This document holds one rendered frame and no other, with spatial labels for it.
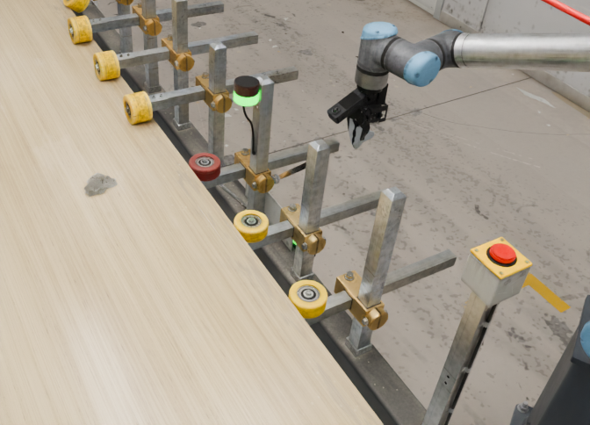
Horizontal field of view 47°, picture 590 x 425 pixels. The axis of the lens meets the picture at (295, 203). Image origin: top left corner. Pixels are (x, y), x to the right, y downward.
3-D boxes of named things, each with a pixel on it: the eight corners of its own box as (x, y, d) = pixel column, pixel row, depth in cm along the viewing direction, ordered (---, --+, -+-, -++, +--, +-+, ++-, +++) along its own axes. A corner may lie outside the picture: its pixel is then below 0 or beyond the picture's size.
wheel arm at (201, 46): (253, 39, 220) (254, 28, 218) (258, 44, 218) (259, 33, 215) (103, 66, 198) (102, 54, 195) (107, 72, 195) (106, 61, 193)
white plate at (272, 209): (247, 194, 194) (248, 166, 188) (292, 250, 178) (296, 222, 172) (245, 195, 194) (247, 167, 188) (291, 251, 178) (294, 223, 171)
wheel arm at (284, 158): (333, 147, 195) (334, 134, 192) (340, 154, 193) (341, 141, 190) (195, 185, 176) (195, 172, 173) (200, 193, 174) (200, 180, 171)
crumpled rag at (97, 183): (100, 170, 164) (99, 163, 163) (121, 182, 162) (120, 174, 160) (73, 189, 158) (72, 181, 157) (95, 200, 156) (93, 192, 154)
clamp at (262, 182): (249, 162, 186) (250, 147, 183) (274, 190, 177) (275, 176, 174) (231, 168, 183) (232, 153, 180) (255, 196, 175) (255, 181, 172)
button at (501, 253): (500, 247, 108) (503, 239, 107) (518, 262, 106) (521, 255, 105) (482, 255, 106) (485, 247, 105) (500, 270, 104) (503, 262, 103)
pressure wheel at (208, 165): (212, 183, 182) (212, 147, 174) (225, 199, 176) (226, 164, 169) (183, 190, 178) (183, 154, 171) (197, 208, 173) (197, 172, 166)
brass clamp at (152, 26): (148, 18, 227) (147, 3, 224) (163, 34, 219) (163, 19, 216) (131, 20, 225) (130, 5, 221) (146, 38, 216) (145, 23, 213)
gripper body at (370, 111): (385, 123, 192) (392, 86, 185) (361, 130, 188) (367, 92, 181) (370, 110, 197) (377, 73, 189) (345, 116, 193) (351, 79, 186)
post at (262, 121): (256, 223, 191) (267, 73, 161) (262, 230, 189) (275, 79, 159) (246, 226, 190) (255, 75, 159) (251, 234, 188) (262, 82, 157)
